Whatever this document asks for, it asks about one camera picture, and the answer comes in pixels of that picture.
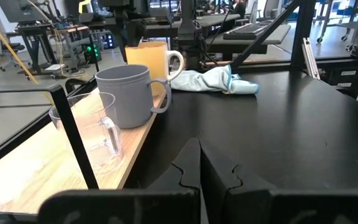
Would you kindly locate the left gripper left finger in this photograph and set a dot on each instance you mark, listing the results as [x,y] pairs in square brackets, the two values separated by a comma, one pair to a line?
[179,199]

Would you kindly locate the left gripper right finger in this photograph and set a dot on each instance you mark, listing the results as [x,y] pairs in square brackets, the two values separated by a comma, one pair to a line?
[238,202]

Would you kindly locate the clear glass mug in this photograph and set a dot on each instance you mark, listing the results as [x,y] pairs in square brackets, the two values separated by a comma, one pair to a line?
[89,137]

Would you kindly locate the grey plastic mug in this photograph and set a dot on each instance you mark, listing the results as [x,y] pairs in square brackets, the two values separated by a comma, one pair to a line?
[126,96]

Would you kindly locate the yellow and white ceramic mug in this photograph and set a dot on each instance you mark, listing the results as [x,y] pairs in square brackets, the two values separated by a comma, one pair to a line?
[148,62]

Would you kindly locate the light blue cloth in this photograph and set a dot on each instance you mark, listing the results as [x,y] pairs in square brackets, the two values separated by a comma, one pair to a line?
[210,81]

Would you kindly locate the silver aluminium extrusion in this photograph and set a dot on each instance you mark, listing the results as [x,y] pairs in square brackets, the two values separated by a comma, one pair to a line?
[310,57]

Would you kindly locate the computer tower with green lights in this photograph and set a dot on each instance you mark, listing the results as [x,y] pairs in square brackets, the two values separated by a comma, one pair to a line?
[92,53]

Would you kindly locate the grey keyboard desk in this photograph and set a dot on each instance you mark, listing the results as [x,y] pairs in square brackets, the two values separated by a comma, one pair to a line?
[275,35]

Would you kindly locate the black keyboard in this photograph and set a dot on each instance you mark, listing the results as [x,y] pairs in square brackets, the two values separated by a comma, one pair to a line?
[247,30]

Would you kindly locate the computer tower with blue lights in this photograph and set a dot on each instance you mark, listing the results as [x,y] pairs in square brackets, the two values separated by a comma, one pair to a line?
[109,40]

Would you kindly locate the black standing desk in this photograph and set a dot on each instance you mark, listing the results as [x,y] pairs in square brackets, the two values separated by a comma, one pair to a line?
[37,46]

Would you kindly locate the grey office chair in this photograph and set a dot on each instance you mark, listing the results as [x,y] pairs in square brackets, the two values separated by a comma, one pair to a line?
[5,49]

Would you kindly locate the black computer monitor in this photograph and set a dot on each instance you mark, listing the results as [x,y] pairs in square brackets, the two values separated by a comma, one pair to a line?
[20,11]

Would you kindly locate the wooden shelf with black frame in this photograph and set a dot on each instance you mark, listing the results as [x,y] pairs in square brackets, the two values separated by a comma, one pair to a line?
[42,161]

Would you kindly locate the black diagonal frame strut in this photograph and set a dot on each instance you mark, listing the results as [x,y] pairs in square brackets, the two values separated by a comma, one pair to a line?
[266,34]

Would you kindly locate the black upright frame post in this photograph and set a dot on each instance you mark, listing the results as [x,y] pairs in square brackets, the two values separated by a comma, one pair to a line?
[303,31]

